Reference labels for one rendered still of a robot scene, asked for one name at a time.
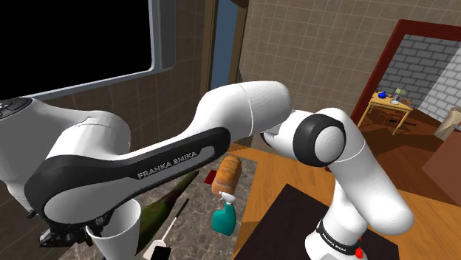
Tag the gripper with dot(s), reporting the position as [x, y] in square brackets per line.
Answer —
[68, 232]

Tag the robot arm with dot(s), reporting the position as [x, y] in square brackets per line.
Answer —
[252, 104]

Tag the white cup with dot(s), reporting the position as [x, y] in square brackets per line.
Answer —
[119, 234]

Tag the green wine bottle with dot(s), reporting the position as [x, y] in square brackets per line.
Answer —
[160, 210]

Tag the black and white spatula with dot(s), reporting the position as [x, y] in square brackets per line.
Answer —
[173, 221]

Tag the small red flat thing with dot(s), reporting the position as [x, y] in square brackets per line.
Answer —
[210, 177]

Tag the teal spray bottle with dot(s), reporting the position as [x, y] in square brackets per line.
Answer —
[224, 219]

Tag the brown bread loaf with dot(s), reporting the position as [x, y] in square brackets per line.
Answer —
[226, 174]

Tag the grey framed window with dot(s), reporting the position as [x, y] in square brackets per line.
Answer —
[72, 39]

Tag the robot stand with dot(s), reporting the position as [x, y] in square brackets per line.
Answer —
[288, 223]

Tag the yellow table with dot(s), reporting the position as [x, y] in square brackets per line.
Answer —
[390, 104]

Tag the brown box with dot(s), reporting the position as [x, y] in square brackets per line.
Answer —
[444, 169]

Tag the red door frame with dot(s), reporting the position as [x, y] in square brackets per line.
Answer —
[379, 64]

